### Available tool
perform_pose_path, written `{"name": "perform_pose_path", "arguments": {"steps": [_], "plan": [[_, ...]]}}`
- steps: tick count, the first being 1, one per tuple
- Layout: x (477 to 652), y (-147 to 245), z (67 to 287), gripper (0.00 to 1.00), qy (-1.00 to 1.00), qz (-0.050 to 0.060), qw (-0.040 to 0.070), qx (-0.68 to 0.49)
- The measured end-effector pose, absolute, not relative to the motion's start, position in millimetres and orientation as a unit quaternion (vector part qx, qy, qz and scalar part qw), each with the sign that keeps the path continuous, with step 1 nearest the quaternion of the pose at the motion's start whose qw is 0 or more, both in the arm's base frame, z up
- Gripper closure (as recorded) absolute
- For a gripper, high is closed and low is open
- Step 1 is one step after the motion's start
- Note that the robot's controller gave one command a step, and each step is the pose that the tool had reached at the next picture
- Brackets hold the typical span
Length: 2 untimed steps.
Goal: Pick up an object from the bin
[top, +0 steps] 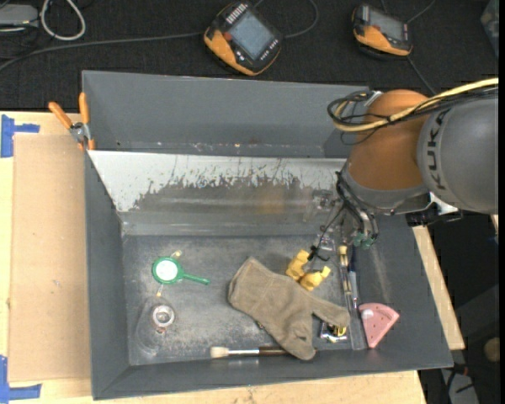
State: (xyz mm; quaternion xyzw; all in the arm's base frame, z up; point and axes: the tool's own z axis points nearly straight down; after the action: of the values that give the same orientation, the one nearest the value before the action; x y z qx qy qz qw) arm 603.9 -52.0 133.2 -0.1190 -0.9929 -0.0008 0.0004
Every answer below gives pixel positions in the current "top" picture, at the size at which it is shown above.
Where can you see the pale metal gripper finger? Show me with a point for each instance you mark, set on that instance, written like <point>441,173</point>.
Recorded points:
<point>326,242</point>
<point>322,202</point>

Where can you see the yellow toy figure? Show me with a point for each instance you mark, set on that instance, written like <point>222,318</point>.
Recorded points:
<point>309,277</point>

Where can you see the brown work glove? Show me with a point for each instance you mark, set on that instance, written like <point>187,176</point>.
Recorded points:
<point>278,305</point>

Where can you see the small clear packet with yellow item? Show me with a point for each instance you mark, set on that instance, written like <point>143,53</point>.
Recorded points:
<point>333,332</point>

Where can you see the pink watermelon slice toy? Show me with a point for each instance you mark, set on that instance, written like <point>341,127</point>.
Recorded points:
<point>378,322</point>

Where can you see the grey metal bin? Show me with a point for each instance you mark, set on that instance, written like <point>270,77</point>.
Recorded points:
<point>202,112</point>

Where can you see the green magnifying glass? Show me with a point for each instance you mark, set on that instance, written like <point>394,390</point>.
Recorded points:
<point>166,270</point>

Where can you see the clear glass jar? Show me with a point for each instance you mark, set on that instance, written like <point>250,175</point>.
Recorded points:
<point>163,316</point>

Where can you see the brown cardboard board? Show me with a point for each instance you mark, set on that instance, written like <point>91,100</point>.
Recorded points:
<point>46,259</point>

